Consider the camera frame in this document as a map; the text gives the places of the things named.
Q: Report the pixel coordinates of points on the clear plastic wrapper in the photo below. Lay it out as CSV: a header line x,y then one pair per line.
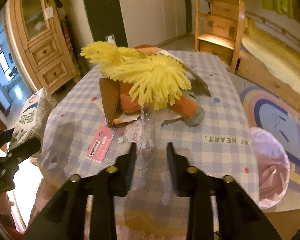
x,y
146,146

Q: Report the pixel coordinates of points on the white green milk carton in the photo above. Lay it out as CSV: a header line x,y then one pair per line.
x,y
33,118

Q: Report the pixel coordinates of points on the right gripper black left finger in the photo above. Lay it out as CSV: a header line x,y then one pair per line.
x,y
63,217

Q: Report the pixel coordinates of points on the white wardrobe with round holes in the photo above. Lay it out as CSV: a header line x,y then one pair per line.
x,y
153,21

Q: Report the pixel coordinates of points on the blue checkered tablecloth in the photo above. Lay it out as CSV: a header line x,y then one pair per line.
x,y
221,145

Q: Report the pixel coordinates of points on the wooden bunk bed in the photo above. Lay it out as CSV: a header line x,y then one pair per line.
x,y
270,55

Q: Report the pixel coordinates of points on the pink paper label card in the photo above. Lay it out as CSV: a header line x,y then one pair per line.
x,y
101,142

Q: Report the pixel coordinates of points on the pink bagged trash bin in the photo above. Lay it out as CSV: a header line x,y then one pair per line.
x,y
273,167

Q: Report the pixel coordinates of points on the wooden glass door cabinet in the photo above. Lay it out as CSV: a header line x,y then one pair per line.
x,y
39,45

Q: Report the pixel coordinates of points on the rainbow round rug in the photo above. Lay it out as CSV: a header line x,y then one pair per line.
x,y
267,111

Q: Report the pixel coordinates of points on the brown cardboard packaging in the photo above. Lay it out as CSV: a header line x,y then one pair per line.
x,y
110,99

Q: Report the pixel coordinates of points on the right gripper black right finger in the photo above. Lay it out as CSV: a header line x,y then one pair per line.
x,y
239,217

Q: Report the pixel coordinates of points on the wooden stair drawers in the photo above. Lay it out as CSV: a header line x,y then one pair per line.
x,y
219,27

